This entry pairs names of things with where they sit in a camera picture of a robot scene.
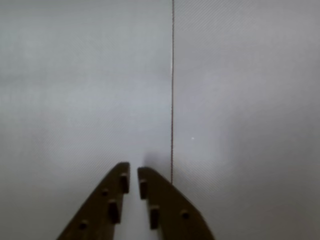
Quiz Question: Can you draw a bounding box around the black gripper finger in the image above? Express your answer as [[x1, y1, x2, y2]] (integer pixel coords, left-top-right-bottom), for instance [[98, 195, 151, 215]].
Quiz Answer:
[[136, 166, 216, 240], [56, 161, 131, 240]]

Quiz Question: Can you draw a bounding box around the gray mat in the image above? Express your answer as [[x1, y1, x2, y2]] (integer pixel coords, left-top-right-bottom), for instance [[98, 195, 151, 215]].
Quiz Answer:
[[0, 0, 173, 240], [171, 0, 320, 240]]

